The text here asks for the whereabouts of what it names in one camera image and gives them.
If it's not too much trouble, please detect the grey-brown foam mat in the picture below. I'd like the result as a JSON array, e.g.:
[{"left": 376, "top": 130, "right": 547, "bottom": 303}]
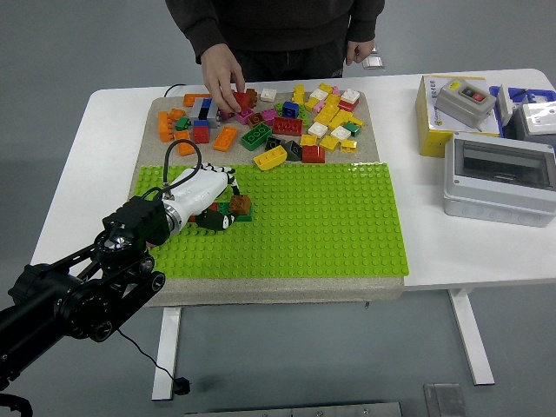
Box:
[{"left": 129, "top": 89, "right": 405, "bottom": 308}]

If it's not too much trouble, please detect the black plug with cord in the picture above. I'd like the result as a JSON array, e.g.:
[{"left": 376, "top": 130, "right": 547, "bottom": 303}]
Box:
[{"left": 116, "top": 328, "right": 192, "bottom": 396}]

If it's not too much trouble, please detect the white table leg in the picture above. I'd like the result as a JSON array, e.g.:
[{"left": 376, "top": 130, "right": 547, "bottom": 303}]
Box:
[
  {"left": 150, "top": 306, "right": 183, "bottom": 402},
  {"left": 447, "top": 287, "right": 496, "bottom": 387}
]

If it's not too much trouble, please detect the green studded baseplate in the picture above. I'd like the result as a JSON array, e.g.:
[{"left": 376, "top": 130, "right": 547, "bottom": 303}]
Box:
[{"left": 129, "top": 161, "right": 412, "bottom": 280}]

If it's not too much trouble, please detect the large grey enclosure box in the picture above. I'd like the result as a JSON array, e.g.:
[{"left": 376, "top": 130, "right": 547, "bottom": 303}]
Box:
[{"left": 442, "top": 130, "right": 556, "bottom": 228}]

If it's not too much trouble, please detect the person's right hand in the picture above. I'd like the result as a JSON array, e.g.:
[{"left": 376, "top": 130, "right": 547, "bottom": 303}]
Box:
[{"left": 200, "top": 43, "right": 247, "bottom": 115}]

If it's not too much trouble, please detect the yellow curved toy brick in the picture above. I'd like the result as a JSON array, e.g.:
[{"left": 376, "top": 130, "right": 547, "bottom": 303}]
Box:
[{"left": 253, "top": 146, "right": 288, "bottom": 171}]

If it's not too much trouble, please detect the grey blue black brick stack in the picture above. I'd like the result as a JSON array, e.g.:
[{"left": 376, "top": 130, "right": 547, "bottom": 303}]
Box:
[{"left": 189, "top": 97, "right": 221, "bottom": 129}]

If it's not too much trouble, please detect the dark green long toy brick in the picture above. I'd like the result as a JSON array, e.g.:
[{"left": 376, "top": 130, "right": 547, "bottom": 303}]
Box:
[
  {"left": 241, "top": 122, "right": 274, "bottom": 152},
  {"left": 216, "top": 202, "right": 254, "bottom": 223}
]

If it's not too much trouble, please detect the white switch panel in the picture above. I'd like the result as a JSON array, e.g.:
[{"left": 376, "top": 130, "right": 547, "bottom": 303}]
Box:
[{"left": 495, "top": 83, "right": 514, "bottom": 127}]

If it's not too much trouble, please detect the blue plastic bin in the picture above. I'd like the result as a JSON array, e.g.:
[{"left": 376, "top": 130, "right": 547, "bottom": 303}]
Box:
[{"left": 488, "top": 84, "right": 556, "bottom": 138}]

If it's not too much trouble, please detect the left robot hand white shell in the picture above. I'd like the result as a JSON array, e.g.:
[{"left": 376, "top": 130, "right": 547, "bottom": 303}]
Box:
[{"left": 167, "top": 162, "right": 242, "bottom": 232}]

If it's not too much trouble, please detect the red long toy brick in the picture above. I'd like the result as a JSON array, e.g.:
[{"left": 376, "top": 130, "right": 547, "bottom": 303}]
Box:
[
  {"left": 272, "top": 116, "right": 304, "bottom": 137},
  {"left": 187, "top": 202, "right": 221, "bottom": 223}
]

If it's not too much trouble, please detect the blue and red brick stack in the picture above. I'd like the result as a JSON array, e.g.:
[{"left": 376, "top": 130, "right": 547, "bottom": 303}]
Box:
[{"left": 191, "top": 120, "right": 211, "bottom": 144}]

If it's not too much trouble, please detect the grey push-button switch box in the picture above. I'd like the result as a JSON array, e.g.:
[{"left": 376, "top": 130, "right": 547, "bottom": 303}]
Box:
[{"left": 434, "top": 80, "right": 498, "bottom": 131}]

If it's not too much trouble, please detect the person's left hand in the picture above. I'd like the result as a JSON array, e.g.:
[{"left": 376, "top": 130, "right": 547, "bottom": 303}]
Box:
[{"left": 345, "top": 38, "right": 377, "bottom": 68}]

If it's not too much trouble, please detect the orange long toy brick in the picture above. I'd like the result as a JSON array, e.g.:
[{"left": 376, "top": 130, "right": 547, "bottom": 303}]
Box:
[
  {"left": 157, "top": 111, "right": 173, "bottom": 143},
  {"left": 212, "top": 125, "right": 240, "bottom": 153},
  {"left": 182, "top": 92, "right": 213, "bottom": 108},
  {"left": 173, "top": 129, "right": 195, "bottom": 157}
]

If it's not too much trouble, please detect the yellow cardboard box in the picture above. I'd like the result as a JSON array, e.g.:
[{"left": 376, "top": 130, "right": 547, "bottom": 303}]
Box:
[{"left": 414, "top": 74, "right": 501, "bottom": 158}]

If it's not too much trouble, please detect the grey box white lid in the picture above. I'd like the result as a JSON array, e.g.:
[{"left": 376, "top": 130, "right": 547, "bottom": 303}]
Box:
[{"left": 512, "top": 102, "right": 556, "bottom": 147}]

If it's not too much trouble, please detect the dark grey sloped toy brick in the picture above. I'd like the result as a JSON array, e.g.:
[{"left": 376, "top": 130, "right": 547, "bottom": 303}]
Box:
[{"left": 281, "top": 139, "right": 303, "bottom": 162}]

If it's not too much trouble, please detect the person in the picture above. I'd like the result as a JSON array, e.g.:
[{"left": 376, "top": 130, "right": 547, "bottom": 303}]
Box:
[{"left": 164, "top": 0, "right": 386, "bottom": 83}]

